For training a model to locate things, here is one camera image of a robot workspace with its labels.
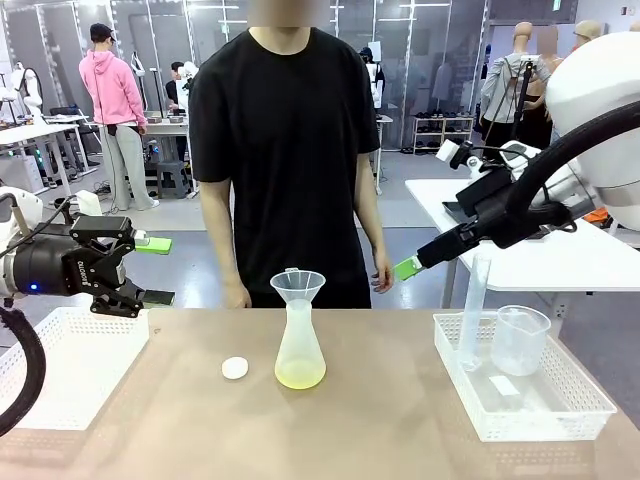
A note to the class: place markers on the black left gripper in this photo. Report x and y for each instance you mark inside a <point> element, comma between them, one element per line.
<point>50,265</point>

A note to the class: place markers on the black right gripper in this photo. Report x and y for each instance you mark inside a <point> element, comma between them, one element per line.
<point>482,200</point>

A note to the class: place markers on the clear plastic graduated cylinder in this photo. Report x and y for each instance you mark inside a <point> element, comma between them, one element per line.
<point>475,300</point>

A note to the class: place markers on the clear plastic beaker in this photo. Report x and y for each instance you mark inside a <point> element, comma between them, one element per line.
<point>520,345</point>

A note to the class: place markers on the clear plastic funnel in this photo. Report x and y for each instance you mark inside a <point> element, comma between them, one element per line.
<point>297,285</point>

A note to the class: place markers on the white round flask cap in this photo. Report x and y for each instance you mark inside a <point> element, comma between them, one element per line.
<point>235,368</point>

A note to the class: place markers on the translucent plastic conical flask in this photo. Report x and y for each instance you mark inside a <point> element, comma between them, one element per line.
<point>300,370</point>

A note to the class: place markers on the white perforated basket with label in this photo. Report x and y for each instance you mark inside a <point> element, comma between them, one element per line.
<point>540,427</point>

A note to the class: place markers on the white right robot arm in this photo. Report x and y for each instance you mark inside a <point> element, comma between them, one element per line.
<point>600,100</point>

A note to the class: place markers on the person's right forearm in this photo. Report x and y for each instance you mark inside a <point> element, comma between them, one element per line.
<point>225,255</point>

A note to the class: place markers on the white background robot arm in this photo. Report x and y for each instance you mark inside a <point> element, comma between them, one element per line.
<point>189,70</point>

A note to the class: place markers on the person's left forearm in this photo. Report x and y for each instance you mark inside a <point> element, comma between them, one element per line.
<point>372,225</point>

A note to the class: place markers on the person's left hand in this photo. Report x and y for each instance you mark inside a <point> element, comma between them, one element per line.
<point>384,272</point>

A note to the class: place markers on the person's right hand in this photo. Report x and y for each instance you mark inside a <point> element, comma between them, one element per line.
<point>236,297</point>

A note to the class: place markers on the black plastic tray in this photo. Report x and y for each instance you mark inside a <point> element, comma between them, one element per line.
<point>452,207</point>

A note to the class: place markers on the white perforated plastic basket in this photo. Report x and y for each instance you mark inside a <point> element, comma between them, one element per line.
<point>85,360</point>

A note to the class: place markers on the grey plastic step stool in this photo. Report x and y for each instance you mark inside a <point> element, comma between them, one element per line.
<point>172,180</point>

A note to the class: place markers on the shoe rack with shoes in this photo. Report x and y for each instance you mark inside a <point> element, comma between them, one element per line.
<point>442,135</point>

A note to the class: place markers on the white desk with trays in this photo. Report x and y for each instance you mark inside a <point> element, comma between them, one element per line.
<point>160,125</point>

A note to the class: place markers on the white long desk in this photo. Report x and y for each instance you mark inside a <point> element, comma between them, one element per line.
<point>30,131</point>

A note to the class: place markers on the black tripod with phone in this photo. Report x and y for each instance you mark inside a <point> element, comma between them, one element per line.
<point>522,95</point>

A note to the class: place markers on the mannequin in grey jacket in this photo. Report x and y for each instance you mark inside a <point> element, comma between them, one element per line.
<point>500,85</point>

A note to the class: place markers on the person in pink hoodie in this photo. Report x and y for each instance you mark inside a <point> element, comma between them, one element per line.
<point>107,85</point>

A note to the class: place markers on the seated person in black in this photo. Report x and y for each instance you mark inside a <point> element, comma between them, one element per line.
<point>172,92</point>

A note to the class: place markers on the person in black T-shirt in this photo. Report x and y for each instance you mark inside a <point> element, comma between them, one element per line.
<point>285,150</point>

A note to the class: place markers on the mannequin in orange clothes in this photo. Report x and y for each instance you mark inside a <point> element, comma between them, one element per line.
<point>585,30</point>

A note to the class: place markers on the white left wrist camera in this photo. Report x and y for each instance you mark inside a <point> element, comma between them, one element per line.
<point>90,202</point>

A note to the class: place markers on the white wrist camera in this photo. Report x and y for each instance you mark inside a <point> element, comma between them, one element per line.
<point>90,202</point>
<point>445,151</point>

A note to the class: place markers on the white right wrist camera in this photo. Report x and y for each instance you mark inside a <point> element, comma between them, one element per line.
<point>445,151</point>

